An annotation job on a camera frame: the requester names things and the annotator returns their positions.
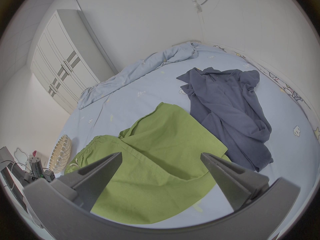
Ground bed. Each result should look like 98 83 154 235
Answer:
50 0 320 231

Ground dark blue garment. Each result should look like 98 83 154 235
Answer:
176 67 274 173

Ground round woven basket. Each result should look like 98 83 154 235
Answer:
48 133 72 173

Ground pale blue quilt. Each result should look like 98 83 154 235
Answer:
77 41 202 110

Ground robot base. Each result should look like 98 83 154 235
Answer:
0 148 49 231

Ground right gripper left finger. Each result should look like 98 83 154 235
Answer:
59 152 123 213

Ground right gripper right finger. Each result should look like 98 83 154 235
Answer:
201 152 270 213

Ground green shorts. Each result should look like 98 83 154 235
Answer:
64 102 232 225

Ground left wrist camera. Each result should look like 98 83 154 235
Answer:
43 170 56 183

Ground white wardrobe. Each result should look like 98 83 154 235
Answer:
30 9 118 115

